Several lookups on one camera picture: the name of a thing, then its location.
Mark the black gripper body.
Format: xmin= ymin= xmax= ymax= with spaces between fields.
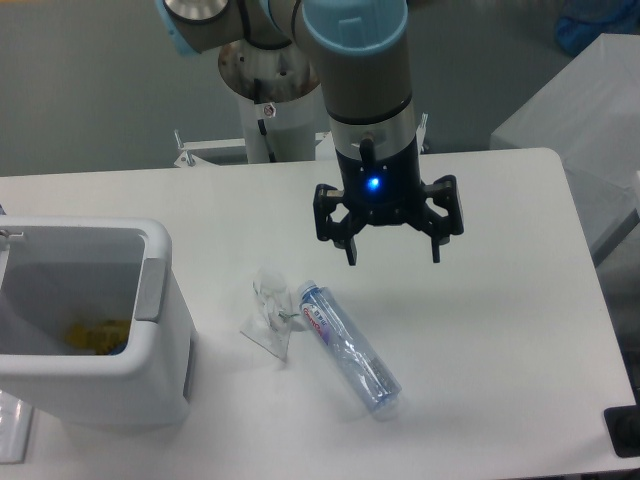
xmin=337 ymin=139 xmax=425 ymax=226

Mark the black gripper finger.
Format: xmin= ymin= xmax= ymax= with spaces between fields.
xmin=409 ymin=175 xmax=464 ymax=263
xmin=313 ymin=184 xmax=358 ymax=265

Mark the clear plastic wrapper bag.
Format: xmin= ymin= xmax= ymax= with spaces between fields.
xmin=240 ymin=268 xmax=296 ymax=362

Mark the clear plastic water bottle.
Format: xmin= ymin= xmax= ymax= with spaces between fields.
xmin=297 ymin=280 xmax=402 ymax=421

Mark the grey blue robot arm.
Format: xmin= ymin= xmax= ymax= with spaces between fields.
xmin=156 ymin=1 xmax=464 ymax=260

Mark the yellow trash in can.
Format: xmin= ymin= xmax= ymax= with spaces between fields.
xmin=64 ymin=320 xmax=131 ymax=355

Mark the white plastic trash can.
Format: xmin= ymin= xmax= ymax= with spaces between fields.
xmin=1 ymin=215 xmax=197 ymax=425

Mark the grey covered side table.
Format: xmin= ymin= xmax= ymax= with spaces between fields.
xmin=490 ymin=34 xmax=639 ymax=264

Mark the blue bag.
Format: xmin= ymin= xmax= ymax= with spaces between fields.
xmin=554 ymin=0 xmax=639 ymax=57

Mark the clear plastic tray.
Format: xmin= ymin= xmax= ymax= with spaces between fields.
xmin=0 ymin=390 xmax=34 ymax=465

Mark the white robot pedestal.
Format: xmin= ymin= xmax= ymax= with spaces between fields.
xmin=218 ymin=40 xmax=320 ymax=144

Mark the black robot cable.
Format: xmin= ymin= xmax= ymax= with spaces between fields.
xmin=252 ymin=77 xmax=278 ymax=164

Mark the white pedestal base bracket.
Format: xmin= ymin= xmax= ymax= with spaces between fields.
xmin=173 ymin=127 xmax=332 ymax=168

